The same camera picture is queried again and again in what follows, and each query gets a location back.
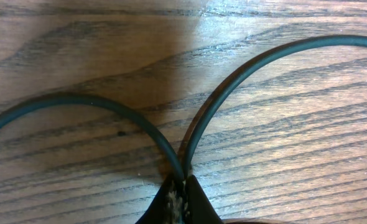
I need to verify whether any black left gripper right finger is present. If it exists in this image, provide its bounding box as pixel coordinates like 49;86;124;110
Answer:
183;175;223;224

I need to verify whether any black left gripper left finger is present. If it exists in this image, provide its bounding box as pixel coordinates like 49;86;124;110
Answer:
136;177;174;224

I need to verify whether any black cable bundle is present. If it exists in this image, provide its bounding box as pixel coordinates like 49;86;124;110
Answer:
0;34;367;183

